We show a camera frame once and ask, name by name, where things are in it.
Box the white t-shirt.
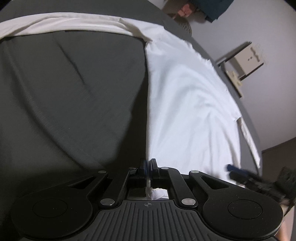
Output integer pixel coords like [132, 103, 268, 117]
[1, 12, 260, 203]

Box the dark grey bed sheet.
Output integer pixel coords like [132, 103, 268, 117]
[0, 0, 263, 181]

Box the cream dining chair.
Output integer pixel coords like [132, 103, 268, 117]
[217, 41, 264, 98]

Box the grey round wicker stool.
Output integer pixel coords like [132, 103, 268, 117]
[174, 16, 192, 36]

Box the pink hanging cloth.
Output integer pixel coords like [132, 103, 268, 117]
[177, 3, 195, 18]

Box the dark teal hanging jacket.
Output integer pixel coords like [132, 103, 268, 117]
[189, 0, 234, 23]

